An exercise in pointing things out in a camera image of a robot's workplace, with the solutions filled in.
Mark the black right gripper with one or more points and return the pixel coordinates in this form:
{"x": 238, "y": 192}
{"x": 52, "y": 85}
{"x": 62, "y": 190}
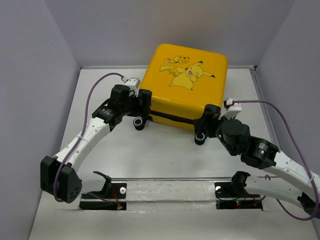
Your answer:
{"x": 208, "y": 117}

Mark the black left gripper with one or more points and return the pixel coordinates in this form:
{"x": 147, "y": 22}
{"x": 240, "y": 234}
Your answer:
{"x": 142, "y": 111}

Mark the yellow hard-shell suitcase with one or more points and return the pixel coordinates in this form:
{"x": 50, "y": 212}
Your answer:
{"x": 183, "y": 81}

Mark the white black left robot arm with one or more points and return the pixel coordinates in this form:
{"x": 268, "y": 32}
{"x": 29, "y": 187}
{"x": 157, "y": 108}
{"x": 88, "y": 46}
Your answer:
{"x": 59, "y": 174}

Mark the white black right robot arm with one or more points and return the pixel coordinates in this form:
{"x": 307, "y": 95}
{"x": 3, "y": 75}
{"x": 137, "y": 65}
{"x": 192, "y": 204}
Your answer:
{"x": 299, "y": 185}

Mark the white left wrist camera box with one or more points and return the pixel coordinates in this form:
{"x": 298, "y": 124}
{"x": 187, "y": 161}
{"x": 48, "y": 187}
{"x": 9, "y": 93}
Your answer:
{"x": 134, "y": 84}

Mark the metal table edge rail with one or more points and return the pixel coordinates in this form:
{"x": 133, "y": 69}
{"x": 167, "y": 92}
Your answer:
{"x": 264, "y": 106}

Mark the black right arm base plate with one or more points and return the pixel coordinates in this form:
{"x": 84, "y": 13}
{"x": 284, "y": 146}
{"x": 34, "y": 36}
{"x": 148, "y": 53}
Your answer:
{"x": 231, "y": 195}

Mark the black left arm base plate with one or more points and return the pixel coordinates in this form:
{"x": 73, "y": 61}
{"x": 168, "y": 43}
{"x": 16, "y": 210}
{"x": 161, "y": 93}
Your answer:
{"x": 105, "y": 197}

